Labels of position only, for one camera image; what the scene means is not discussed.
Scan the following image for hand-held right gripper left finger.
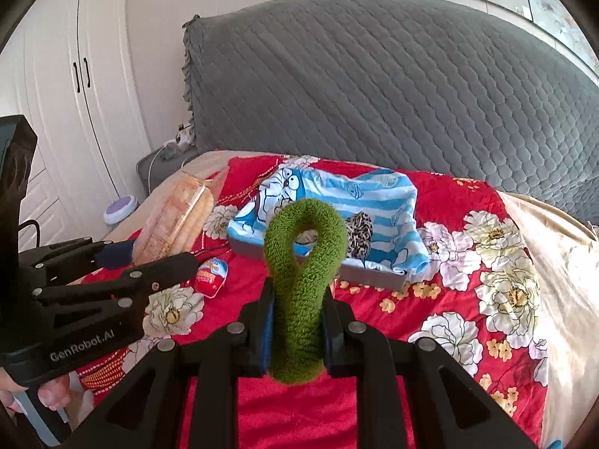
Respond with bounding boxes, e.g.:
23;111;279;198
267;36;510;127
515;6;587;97
61;281;277;449

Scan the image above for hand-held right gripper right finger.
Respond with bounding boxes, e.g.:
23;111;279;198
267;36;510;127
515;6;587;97
320;297;539;449

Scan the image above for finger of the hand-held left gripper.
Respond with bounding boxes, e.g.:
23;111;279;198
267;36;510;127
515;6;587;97
33;253;197;308
30;238;139;286

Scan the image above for green fuzzy scrunchie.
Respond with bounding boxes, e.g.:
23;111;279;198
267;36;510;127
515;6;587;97
263;199;349;387

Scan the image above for clear cracker packet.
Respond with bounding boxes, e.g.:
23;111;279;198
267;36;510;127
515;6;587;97
132;173;216;265

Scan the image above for red toy egg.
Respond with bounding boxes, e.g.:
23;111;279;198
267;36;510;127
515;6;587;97
195;257;230;299

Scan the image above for leopard print scrunchie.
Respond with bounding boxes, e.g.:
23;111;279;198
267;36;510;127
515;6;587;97
344;211;374;260

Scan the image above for person's left hand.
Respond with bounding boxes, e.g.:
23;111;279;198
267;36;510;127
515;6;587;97
0;366;71;412

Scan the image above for purple and white round jar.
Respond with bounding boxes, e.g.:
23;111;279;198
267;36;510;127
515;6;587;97
103;195;140;226

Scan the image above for grey nightstand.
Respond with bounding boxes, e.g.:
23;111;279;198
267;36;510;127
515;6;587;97
137;147;200;195

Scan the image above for white wardrobe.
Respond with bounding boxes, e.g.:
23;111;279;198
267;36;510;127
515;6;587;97
0;0;155;253

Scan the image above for blue striped cartoon cloth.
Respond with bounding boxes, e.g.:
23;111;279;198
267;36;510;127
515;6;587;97
232;166;430;277

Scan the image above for red floral blanket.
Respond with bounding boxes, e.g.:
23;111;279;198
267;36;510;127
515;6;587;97
75;154;553;449

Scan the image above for grey quilted headboard cover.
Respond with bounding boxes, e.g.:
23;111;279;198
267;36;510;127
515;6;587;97
182;0;599;225

